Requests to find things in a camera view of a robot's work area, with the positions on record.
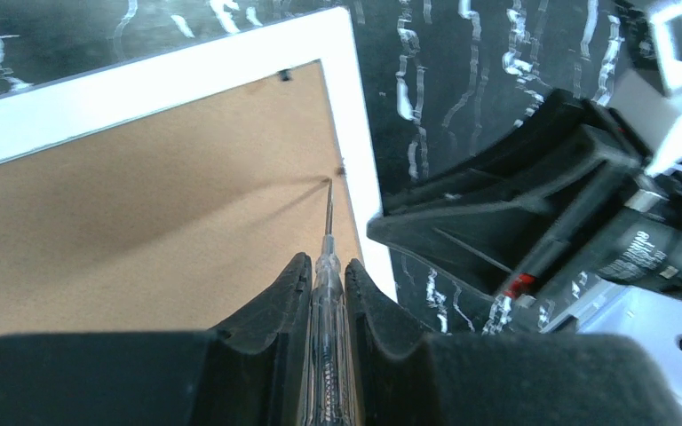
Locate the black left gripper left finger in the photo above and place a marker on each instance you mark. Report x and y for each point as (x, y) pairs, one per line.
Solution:
(247, 370)

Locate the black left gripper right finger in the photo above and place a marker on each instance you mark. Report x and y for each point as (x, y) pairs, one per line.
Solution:
(409, 374)

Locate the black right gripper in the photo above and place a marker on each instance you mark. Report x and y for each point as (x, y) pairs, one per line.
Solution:
(559, 199)

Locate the clear tester screwdriver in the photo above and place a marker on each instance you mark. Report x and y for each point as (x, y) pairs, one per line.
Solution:
(329, 389)

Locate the white picture frame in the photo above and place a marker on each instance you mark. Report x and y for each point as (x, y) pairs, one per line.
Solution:
(166, 192)

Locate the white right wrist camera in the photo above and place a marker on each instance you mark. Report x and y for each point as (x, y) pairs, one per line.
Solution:
(649, 95)

